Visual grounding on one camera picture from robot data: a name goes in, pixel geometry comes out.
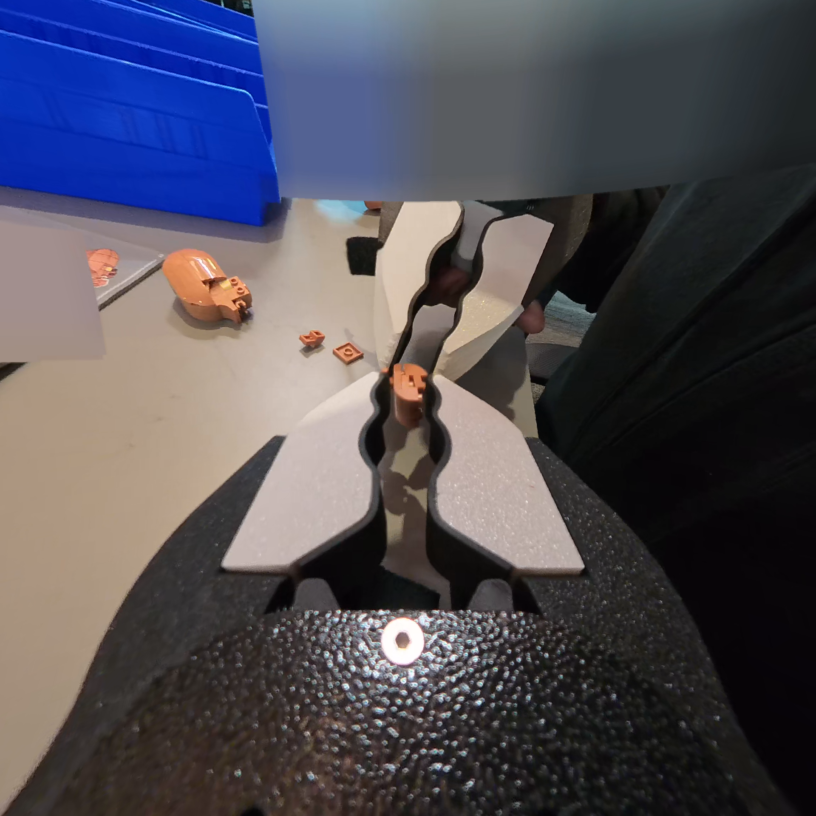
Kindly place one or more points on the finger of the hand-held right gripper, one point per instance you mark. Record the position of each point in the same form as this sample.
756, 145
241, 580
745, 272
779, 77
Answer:
408, 268
497, 281

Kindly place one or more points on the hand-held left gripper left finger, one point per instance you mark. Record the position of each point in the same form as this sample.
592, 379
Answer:
306, 497

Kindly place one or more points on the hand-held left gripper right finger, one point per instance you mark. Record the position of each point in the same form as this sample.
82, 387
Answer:
510, 497

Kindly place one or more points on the small brown brick piece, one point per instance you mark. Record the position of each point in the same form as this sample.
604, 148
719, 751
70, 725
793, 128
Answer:
311, 338

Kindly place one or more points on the small brown brick plate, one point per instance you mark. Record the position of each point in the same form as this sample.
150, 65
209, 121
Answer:
408, 389

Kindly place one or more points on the round brown brick assembly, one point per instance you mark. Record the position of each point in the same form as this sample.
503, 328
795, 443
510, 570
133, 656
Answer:
204, 283

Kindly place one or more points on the grey desk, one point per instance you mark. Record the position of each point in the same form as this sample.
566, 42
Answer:
128, 421

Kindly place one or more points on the square brown brick plate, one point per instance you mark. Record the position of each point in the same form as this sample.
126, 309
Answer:
348, 352

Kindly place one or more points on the grey instruction booklet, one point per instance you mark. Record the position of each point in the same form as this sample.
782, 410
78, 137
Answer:
121, 268

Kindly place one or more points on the row of blue plastic bins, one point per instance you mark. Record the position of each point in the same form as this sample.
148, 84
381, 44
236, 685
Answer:
128, 115

